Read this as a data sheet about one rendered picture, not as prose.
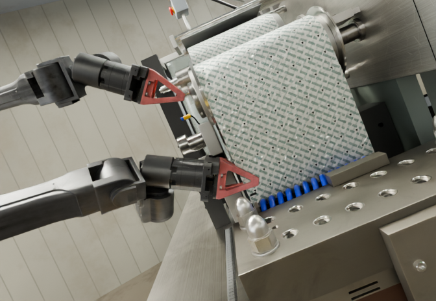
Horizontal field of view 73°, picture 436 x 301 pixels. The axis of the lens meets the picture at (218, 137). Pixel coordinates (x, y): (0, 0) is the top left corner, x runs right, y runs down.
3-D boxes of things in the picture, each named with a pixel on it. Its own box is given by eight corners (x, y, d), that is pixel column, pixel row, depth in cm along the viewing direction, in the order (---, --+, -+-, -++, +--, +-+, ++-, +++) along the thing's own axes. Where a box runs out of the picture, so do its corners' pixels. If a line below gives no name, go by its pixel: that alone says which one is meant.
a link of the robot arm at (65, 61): (54, 109, 56) (31, 65, 53) (80, 96, 67) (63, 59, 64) (112, 92, 55) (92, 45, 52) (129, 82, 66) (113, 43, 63)
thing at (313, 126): (255, 212, 53) (215, 119, 52) (376, 161, 52) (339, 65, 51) (255, 213, 53) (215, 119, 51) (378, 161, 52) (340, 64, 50)
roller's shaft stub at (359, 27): (326, 56, 59) (317, 36, 59) (358, 42, 59) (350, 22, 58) (334, 52, 55) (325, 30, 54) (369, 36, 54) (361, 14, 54)
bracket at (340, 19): (322, 33, 59) (318, 24, 59) (349, 21, 59) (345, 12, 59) (331, 25, 54) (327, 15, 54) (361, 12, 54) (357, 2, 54)
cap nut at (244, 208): (239, 223, 48) (228, 198, 48) (259, 215, 48) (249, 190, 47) (241, 232, 44) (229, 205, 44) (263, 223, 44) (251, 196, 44)
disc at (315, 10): (322, 84, 65) (298, 20, 63) (324, 83, 65) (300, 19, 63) (353, 77, 50) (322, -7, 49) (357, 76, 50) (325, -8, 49)
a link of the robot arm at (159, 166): (134, 165, 48) (143, 148, 53) (136, 197, 52) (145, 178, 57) (176, 169, 49) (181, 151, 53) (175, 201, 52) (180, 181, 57)
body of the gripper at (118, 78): (133, 102, 51) (91, 91, 51) (144, 101, 61) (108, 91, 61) (142, 66, 51) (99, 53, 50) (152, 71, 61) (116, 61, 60)
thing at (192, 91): (200, 111, 63) (185, 79, 59) (208, 107, 63) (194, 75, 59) (204, 124, 56) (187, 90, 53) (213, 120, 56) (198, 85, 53)
